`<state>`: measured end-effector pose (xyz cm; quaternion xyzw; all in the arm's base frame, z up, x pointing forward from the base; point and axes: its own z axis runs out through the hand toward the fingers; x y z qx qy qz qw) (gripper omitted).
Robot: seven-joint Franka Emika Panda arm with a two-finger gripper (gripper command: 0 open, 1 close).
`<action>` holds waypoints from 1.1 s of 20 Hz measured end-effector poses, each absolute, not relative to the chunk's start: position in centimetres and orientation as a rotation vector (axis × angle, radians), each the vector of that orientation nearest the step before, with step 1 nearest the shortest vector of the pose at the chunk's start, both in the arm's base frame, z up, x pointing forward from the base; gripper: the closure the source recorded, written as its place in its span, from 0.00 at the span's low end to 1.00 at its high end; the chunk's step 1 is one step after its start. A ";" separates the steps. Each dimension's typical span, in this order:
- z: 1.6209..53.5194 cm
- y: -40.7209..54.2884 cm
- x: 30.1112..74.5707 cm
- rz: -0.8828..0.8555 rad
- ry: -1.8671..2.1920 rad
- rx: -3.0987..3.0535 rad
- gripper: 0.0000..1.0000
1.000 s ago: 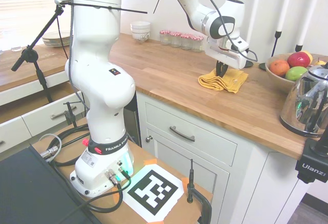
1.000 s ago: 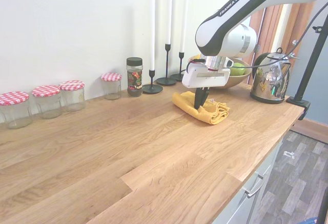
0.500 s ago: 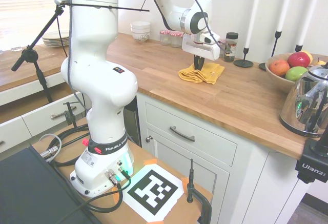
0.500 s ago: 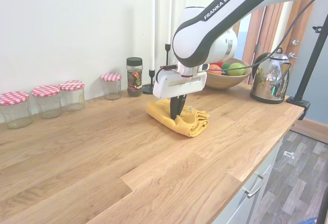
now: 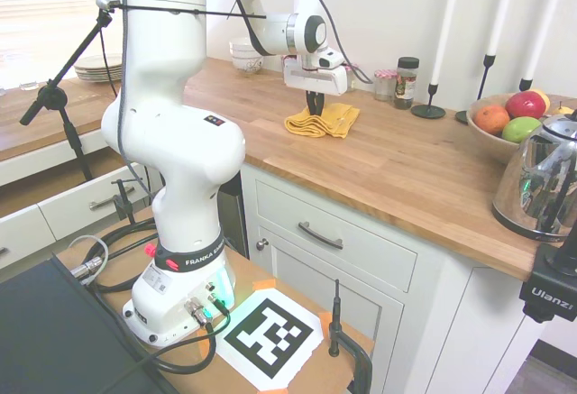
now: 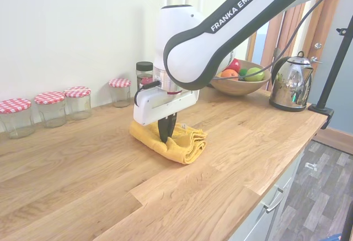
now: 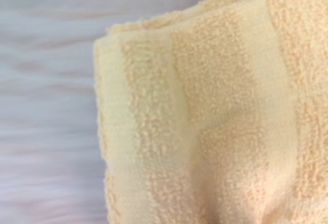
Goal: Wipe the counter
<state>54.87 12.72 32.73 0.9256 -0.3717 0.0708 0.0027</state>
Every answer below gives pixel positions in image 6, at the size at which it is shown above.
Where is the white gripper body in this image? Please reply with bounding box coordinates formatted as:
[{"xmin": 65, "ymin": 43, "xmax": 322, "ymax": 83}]
[{"xmin": 133, "ymin": 86, "xmax": 200, "ymax": 127}]

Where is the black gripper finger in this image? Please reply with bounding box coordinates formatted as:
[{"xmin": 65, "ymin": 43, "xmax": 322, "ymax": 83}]
[
  {"xmin": 157, "ymin": 117, "xmax": 173, "ymax": 144},
  {"xmin": 168, "ymin": 113, "xmax": 178, "ymax": 137}
]

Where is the yellow terry cloth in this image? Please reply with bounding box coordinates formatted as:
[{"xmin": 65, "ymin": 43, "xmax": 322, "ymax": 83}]
[{"xmin": 129, "ymin": 121, "xmax": 208, "ymax": 165}]

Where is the glass jar red checkered lid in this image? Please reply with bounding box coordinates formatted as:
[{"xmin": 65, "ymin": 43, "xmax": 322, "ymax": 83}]
[
  {"xmin": 63, "ymin": 86, "xmax": 93, "ymax": 121},
  {"xmin": 0, "ymin": 98, "xmax": 35, "ymax": 140},
  {"xmin": 34, "ymin": 91, "xmax": 67, "ymax": 129},
  {"xmin": 108, "ymin": 77, "xmax": 132, "ymax": 108}
]

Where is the coffee jar black lid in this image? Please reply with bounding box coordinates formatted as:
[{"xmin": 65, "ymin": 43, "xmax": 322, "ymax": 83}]
[{"xmin": 135, "ymin": 61, "xmax": 154, "ymax": 93}]

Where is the orange fruit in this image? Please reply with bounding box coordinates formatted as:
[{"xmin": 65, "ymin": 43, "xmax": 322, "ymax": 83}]
[{"xmin": 220, "ymin": 69, "xmax": 239, "ymax": 80}]

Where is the wooden fruit bowl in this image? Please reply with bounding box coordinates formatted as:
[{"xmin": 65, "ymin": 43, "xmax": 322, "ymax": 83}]
[{"xmin": 210, "ymin": 58, "xmax": 272, "ymax": 97}]

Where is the red apple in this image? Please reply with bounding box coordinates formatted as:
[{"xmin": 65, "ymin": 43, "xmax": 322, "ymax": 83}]
[{"xmin": 226, "ymin": 58, "xmax": 242, "ymax": 72}]

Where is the green apple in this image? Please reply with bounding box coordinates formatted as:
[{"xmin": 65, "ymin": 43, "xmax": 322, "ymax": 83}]
[{"xmin": 244, "ymin": 67, "xmax": 266, "ymax": 83}]

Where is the stainless steel kettle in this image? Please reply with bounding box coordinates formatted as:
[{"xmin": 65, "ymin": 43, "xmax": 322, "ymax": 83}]
[{"xmin": 268, "ymin": 50, "xmax": 315, "ymax": 113}]

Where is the white cabinet front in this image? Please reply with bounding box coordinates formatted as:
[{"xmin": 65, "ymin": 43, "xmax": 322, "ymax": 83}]
[{"xmin": 228, "ymin": 140, "xmax": 308, "ymax": 241}]

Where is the brown wooden door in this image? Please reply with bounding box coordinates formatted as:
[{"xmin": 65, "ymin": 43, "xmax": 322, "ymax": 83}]
[{"xmin": 247, "ymin": 0, "xmax": 344, "ymax": 93}]

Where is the black tripod leg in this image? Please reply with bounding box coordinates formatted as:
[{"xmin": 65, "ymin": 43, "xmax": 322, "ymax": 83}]
[{"xmin": 340, "ymin": 203, "xmax": 353, "ymax": 241}]

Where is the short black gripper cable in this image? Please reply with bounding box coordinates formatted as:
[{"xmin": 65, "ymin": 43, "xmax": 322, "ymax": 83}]
[{"xmin": 134, "ymin": 80, "xmax": 161, "ymax": 107}]

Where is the silver drawer handle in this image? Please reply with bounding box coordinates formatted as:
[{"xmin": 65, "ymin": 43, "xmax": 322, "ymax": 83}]
[{"xmin": 263, "ymin": 186, "xmax": 285, "ymax": 213}]

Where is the long black robot cable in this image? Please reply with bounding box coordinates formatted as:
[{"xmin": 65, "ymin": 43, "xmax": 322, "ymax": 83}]
[{"xmin": 211, "ymin": 0, "xmax": 336, "ymax": 82}]

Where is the black clamp-mounted camera stand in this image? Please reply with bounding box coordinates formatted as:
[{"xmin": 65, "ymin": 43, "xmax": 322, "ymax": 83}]
[{"xmin": 308, "ymin": 17, "xmax": 353, "ymax": 130}]

